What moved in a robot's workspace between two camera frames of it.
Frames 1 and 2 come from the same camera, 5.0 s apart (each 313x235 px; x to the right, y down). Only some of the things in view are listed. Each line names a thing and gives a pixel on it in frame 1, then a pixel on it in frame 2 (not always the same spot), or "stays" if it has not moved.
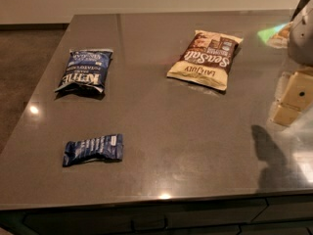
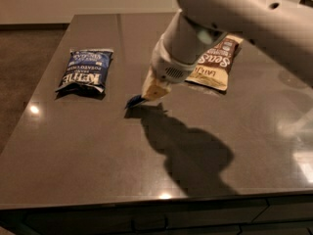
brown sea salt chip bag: (207, 61) stays
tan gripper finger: (294, 95) → (166, 70)
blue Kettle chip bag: (86, 70) stays
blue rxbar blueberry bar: (107, 148) → (134, 100)
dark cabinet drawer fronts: (277, 214) stays
